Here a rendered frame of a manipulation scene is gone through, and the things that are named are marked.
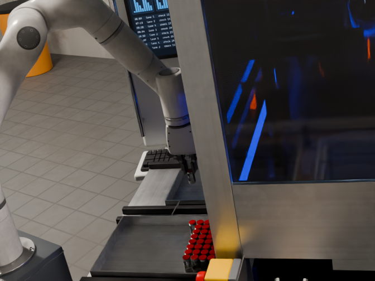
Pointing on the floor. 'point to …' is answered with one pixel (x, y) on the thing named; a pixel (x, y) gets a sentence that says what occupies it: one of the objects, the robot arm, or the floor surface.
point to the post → (207, 125)
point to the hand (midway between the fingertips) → (189, 166)
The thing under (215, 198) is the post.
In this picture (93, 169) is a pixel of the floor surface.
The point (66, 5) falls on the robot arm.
